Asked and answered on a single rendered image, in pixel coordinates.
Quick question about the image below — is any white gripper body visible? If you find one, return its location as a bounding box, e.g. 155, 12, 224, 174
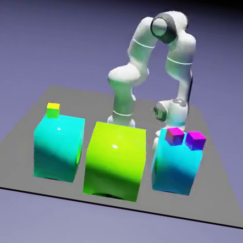
151, 126, 168, 153

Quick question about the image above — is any small yellow cube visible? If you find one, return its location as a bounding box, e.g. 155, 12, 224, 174
45, 101, 62, 120

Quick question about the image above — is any large lime green box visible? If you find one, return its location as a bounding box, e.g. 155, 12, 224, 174
80, 120, 152, 203

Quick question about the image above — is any large cyan box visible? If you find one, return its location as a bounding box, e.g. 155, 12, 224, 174
148, 127, 207, 197
26, 111, 89, 184

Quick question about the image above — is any small purple cube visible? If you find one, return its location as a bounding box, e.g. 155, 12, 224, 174
184, 129, 208, 153

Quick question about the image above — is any small magenta cube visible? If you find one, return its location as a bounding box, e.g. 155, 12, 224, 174
163, 126, 186, 148

